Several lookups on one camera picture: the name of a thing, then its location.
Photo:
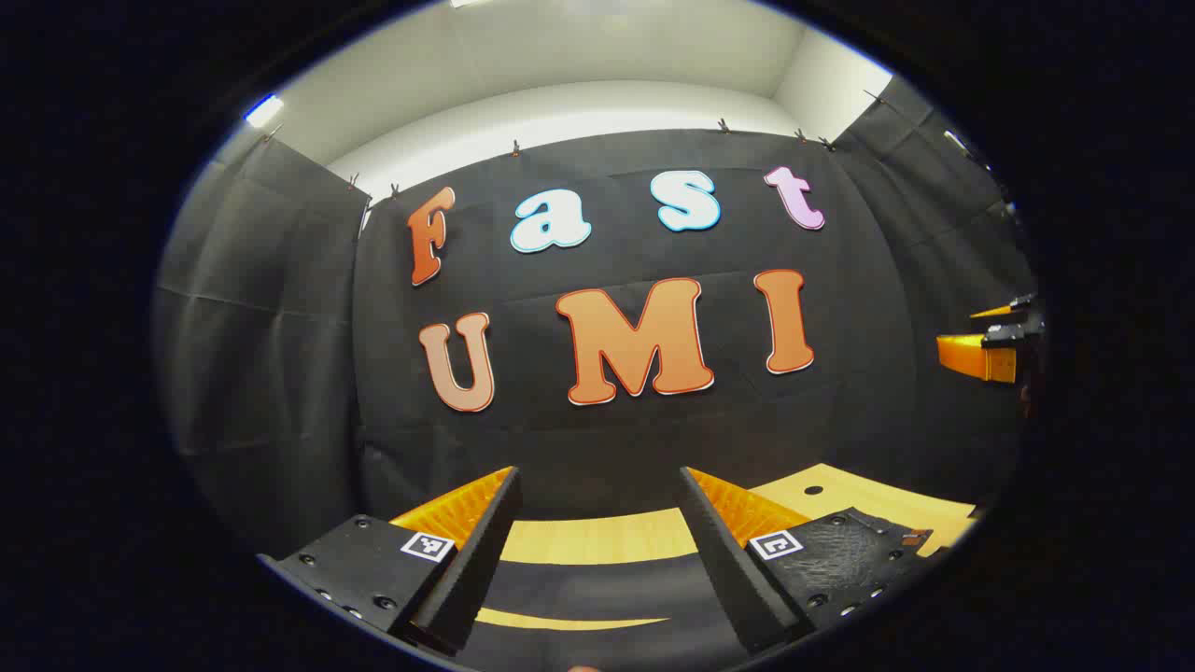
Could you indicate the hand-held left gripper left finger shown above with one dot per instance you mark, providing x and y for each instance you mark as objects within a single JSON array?
[{"x": 481, "y": 560}]

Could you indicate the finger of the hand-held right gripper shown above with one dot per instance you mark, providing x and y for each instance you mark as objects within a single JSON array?
[
  {"x": 971, "y": 359},
  {"x": 1004, "y": 308}
]

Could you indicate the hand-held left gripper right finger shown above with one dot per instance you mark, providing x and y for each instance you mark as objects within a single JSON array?
[{"x": 724, "y": 560}]

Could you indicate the black backdrop cloth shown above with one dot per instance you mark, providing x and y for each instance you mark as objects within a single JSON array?
[{"x": 523, "y": 439}]

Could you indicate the row of small black clips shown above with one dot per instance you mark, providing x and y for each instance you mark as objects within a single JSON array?
[{"x": 515, "y": 147}]

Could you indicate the white ceiling light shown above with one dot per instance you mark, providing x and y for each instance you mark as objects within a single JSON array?
[{"x": 264, "y": 110}]

